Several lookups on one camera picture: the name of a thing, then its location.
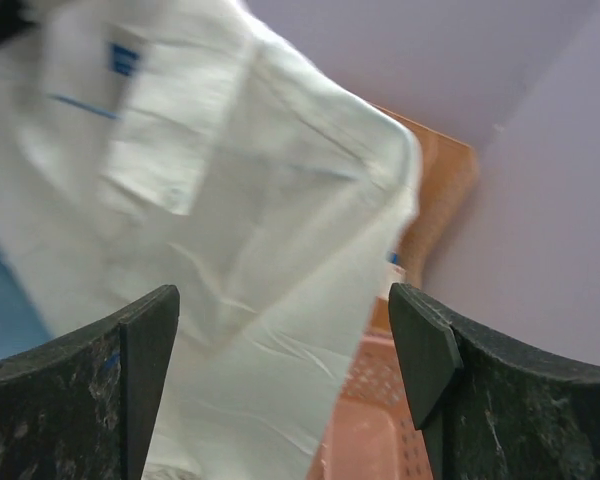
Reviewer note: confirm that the light blue shirt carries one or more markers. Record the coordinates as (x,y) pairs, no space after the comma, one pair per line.
(20,326)

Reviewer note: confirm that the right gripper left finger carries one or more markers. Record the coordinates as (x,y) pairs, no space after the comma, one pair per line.
(84,405)

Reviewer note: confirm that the orange file organizer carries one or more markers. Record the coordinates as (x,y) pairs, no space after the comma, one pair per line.
(450,171)

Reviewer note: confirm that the pink laundry basket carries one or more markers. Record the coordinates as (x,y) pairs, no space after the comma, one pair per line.
(371,435)

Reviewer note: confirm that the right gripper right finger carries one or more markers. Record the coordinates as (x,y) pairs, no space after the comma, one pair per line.
(490,406)

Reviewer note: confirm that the white shirt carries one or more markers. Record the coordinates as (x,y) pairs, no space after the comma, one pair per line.
(185,142)

